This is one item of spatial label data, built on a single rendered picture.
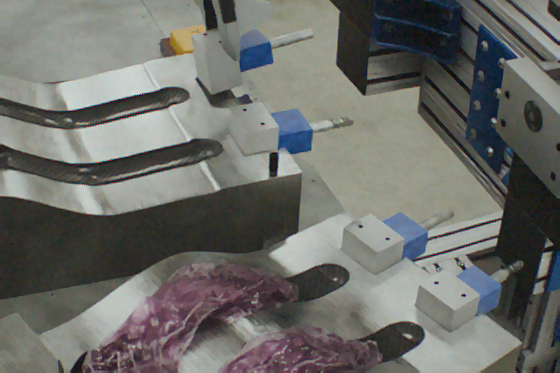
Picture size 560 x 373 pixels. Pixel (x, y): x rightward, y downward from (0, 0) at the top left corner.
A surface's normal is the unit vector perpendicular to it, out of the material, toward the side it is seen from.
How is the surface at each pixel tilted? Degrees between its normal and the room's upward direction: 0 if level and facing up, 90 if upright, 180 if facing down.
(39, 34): 0
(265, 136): 90
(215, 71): 83
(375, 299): 0
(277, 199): 90
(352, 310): 0
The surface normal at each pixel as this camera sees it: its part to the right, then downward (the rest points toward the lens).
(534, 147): -0.92, 0.19
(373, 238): 0.04, -0.82
